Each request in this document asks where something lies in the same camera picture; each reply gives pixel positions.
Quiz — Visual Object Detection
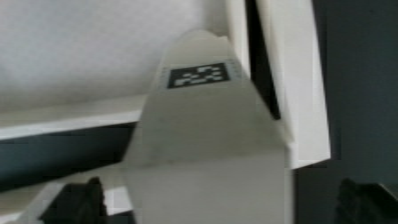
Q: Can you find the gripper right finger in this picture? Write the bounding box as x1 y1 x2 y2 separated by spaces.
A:
334 179 398 224

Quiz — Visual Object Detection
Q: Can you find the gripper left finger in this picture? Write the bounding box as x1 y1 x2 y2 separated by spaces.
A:
14 176 110 224

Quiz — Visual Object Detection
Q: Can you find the white desk tabletop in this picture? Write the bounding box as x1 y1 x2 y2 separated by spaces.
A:
0 0 248 140

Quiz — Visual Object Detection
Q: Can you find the white U-shaped obstacle fence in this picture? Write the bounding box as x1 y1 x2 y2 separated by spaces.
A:
0 0 332 224

